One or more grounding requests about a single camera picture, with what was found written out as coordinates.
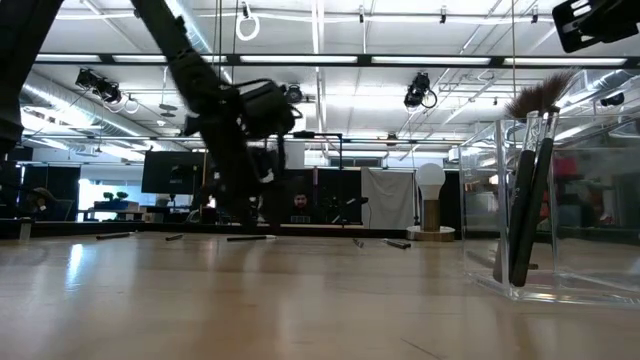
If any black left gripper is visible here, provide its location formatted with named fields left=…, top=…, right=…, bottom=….
left=183, top=92, right=287, bottom=232

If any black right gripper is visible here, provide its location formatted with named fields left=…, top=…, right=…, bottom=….
left=552, top=0, right=640, bottom=54

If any brown fan makeup brush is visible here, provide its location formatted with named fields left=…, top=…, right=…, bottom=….
left=503, top=68, right=577, bottom=284

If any person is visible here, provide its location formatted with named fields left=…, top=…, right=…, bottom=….
left=23, top=186, right=67, bottom=222
left=290, top=191, right=312, bottom=224

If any white box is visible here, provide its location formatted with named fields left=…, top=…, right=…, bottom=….
left=287, top=142, right=306, bottom=170

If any black television screen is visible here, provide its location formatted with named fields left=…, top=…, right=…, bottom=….
left=140, top=150, right=209, bottom=197

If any grey hanging cloth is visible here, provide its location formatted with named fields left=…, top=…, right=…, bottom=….
left=360, top=166, right=417, bottom=231

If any bulb lamp with wooden base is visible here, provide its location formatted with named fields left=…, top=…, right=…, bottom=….
left=405, top=162, right=457, bottom=243

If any ceiling spotlight cluster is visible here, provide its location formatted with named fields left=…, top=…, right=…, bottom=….
left=74, top=67, right=124, bottom=105

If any clear acrylic organizer container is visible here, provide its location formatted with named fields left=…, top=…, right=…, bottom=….
left=457, top=107, right=640, bottom=307

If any silver ventilation duct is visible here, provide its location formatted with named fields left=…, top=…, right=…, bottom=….
left=7, top=64, right=151, bottom=164
left=164, top=0, right=251, bottom=119
left=504, top=68, right=640, bottom=147

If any black background frame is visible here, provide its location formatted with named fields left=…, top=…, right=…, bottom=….
left=279, top=131, right=345, bottom=227

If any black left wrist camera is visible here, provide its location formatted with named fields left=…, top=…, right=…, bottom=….
left=237, top=78, right=301, bottom=141

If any white cable loop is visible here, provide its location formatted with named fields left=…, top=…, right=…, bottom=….
left=234, top=8, right=262, bottom=43

